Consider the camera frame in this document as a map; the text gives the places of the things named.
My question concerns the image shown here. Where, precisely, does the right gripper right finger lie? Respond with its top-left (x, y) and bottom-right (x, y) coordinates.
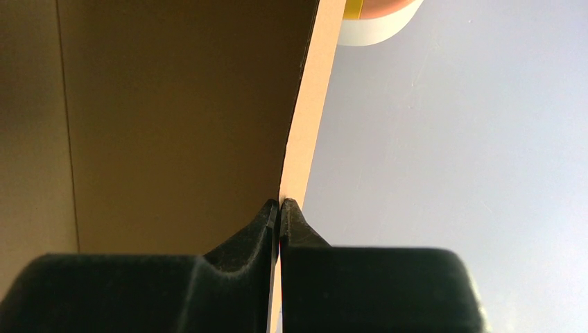
top-left (280, 198), bottom-right (490, 332)

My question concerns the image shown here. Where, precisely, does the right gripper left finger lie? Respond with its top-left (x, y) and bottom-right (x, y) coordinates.
top-left (1, 200), bottom-right (279, 332)

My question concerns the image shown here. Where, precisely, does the brown cardboard box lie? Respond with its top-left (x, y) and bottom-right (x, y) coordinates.
top-left (0, 0), bottom-right (347, 333)

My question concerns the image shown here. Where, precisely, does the round pastel drawer cabinet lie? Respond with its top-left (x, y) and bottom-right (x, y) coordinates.
top-left (338, 0), bottom-right (423, 46)

